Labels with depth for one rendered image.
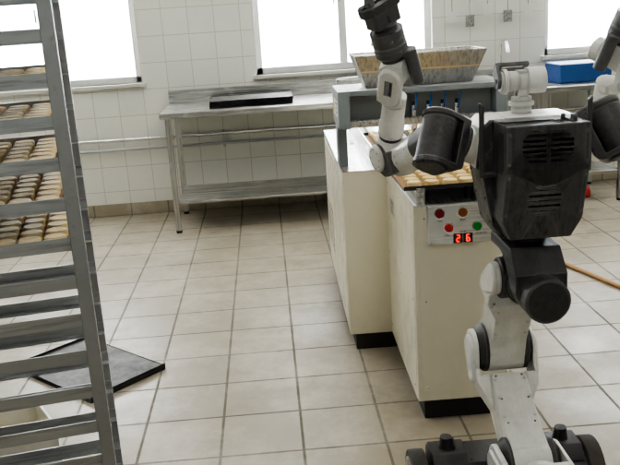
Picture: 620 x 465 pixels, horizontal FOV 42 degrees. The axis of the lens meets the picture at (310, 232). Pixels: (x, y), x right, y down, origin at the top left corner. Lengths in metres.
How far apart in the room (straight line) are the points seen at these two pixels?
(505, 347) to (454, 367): 0.68
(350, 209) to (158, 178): 3.35
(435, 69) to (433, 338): 1.19
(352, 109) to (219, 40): 3.09
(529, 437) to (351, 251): 1.51
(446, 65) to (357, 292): 1.07
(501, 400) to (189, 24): 4.71
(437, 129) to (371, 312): 1.78
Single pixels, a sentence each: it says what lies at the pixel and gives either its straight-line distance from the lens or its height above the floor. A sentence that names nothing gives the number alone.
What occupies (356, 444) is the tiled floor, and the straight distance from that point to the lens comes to 3.03.
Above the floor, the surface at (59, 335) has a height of 0.69.
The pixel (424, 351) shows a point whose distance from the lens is 3.04.
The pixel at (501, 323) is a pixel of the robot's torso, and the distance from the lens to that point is 2.35.
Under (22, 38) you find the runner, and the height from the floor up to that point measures 1.50.
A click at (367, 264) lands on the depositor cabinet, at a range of 3.62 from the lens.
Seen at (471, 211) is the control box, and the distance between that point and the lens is 2.87.
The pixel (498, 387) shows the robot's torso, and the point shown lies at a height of 0.44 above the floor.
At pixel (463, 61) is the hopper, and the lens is 3.57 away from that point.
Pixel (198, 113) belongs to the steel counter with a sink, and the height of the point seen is 0.87.
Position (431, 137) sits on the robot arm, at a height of 1.20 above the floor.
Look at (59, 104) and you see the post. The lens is 1.80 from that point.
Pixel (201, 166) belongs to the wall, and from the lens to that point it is 6.63.
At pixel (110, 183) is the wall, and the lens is 6.75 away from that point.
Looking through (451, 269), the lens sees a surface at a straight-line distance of 2.94.
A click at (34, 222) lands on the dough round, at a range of 2.10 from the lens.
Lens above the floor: 1.52
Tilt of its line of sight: 15 degrees down
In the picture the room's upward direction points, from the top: 4 degrees counter-clockwise
